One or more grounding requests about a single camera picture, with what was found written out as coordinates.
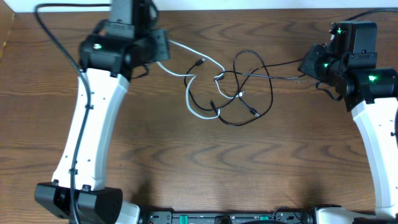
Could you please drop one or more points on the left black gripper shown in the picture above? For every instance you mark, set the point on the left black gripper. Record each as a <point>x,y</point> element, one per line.
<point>160,43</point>

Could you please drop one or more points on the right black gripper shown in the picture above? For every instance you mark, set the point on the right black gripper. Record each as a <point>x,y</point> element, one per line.
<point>308,66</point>

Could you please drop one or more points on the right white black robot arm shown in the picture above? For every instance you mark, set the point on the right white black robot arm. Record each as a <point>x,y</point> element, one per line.
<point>348,64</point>

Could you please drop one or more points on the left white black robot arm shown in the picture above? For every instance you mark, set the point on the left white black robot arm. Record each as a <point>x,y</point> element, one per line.
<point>77,191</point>

